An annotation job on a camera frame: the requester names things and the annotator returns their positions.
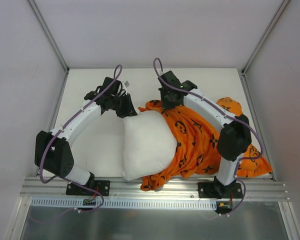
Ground white pillow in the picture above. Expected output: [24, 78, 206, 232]
[122, 110, 177, 181]

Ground orange black patterned pillowcase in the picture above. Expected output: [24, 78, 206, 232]
[138, 97, 273, 184]

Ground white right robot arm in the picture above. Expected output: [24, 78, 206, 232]
[157, 70, 252, 199]

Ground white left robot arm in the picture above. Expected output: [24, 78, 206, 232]
[34, 77, 137, 195]

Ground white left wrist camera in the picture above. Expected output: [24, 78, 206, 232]
[123, 81, 130, 88]

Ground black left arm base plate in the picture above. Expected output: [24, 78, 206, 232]
[65, 180, 111, 197]

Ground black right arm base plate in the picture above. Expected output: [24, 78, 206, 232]
[197, 181, 243, 199]

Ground left aluminium frame post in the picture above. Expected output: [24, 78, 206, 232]
[26, 0, 70, 73]

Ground aluminium frame post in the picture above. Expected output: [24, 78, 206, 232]
[240, 0, 292, 76]
[26, 0, 70, 73]

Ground white slotted cable duct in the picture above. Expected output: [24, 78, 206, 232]
[30, 197, 217, 211]

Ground aluminium mounting rail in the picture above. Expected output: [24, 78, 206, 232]
[20, 175, 293, 202]

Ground right aluminium frame post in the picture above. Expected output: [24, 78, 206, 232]
[240, 0, 292, 76]

